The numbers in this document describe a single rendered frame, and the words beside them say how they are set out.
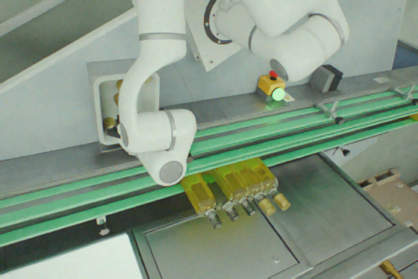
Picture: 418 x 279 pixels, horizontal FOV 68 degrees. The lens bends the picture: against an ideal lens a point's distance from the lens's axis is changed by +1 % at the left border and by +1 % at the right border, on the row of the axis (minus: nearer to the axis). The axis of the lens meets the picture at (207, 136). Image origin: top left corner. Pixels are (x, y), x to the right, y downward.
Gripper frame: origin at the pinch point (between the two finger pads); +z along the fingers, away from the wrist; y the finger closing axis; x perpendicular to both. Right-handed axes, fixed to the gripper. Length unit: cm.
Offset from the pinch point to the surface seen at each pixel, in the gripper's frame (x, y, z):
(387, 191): -224, 400, 121
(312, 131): -15, 69, -2
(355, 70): 2, 108, 13
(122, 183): -19.2, -3.4, 0.4
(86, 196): -19.6, -13.6, -1.1
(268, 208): -26.4, 34.2, -20.7
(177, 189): -26.2, 13.5, 0.0
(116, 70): 12.6, -1.5, 4.7
